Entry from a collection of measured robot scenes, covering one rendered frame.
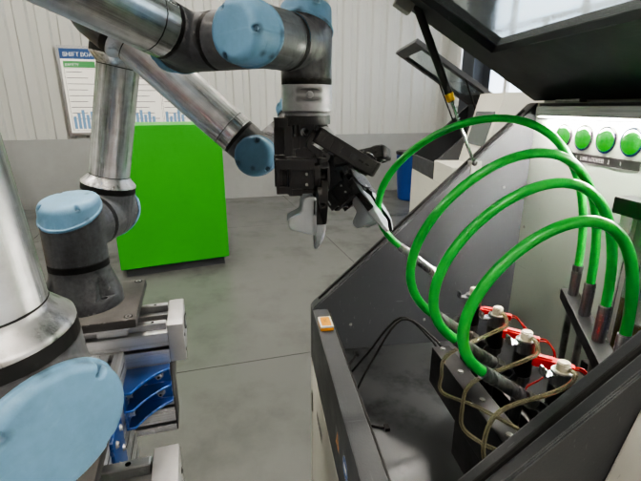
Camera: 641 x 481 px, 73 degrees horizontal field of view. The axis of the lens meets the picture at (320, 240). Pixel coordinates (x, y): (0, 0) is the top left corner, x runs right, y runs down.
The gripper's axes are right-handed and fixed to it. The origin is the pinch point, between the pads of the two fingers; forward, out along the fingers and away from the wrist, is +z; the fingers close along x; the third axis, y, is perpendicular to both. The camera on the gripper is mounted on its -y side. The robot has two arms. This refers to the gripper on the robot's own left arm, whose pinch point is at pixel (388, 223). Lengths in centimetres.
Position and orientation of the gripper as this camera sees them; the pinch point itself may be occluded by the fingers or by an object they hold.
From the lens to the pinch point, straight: 87.2
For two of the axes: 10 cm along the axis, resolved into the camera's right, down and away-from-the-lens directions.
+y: -7.1, 5.9, 3.9
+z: 5.4, 8.1, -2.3
